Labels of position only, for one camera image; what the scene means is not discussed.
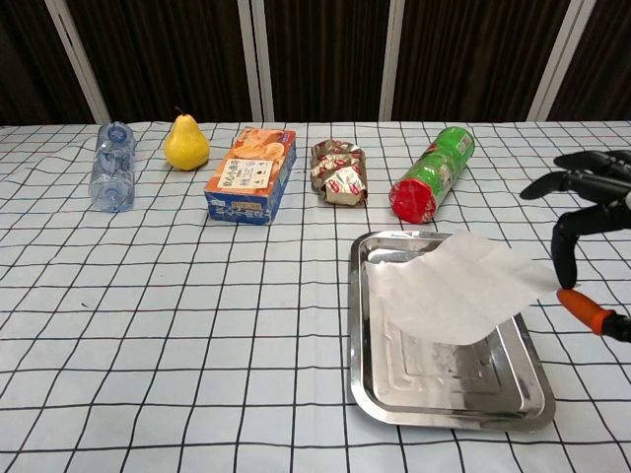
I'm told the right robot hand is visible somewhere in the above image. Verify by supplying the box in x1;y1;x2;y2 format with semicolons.
519;149;631;344

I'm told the white parchment paper sheet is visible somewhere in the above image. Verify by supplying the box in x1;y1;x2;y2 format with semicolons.
363;229;564;347

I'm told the silver metal tray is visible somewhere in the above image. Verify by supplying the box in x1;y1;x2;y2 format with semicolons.
347;231;557;431

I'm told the green chips can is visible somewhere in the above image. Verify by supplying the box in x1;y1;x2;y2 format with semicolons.
388;125;476;225

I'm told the crumpled snack wrapper pack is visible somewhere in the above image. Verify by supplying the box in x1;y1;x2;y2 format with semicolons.
310;139;370;208

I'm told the orange biscuit box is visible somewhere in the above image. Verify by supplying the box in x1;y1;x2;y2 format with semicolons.
204;126;298;227

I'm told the yellow pear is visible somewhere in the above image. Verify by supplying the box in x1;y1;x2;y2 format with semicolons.
163;105;212;171

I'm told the checkered white tablecloth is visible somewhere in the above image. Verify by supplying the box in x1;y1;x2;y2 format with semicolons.
0;120;631;473

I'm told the clear plastic water bottle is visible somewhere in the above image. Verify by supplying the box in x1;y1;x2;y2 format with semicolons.
88;121;137;214

